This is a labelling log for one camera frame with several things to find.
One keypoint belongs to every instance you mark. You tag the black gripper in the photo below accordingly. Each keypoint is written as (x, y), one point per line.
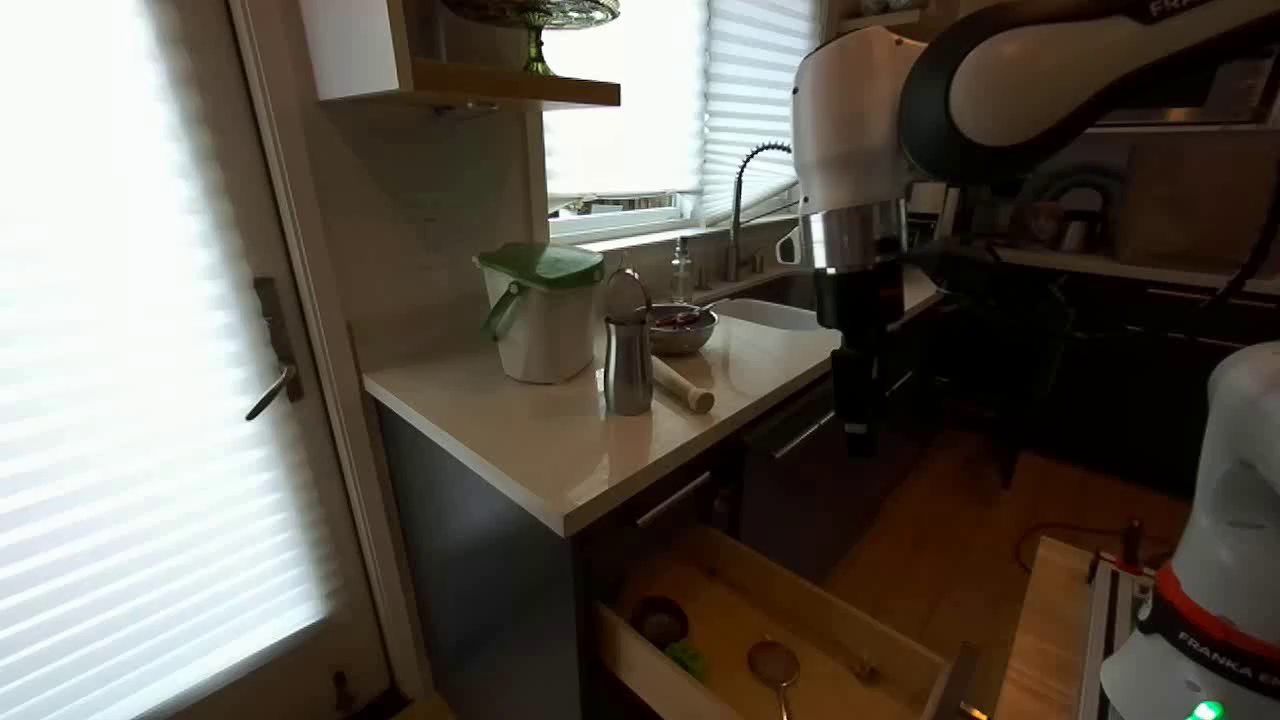
(861, 305)

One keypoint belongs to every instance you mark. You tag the green round plastic object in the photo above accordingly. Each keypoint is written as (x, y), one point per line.
(684, 658)

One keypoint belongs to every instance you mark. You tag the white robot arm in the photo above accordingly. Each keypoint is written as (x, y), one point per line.
(996, 94)

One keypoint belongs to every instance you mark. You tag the metal bowl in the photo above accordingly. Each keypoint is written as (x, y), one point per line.
(680, 328)

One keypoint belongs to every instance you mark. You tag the open wooden drawer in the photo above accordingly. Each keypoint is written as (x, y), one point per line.
(849, 661)

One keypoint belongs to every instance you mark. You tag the black round sink strainer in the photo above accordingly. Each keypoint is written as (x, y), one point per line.
(661, 621)

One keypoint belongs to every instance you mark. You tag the clear soap dispenser bottle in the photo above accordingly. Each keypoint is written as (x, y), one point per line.
(680, 274)

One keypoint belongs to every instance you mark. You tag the wooden rolling pin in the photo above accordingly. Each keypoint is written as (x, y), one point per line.
(680, 388)

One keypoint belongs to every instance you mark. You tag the dark cabinet door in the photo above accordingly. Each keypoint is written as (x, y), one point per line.
(807, 498)

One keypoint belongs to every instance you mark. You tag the steel cylindrical cup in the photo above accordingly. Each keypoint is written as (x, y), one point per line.
(627, 346)

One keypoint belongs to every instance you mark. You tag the metal strainer spoon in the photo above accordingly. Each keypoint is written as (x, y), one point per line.
(773, 667)

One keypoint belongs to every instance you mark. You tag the wooden wall shelf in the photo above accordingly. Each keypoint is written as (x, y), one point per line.
(423, 51)

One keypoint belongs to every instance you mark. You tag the door lever handle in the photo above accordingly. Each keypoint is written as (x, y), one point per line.
(286, 376)

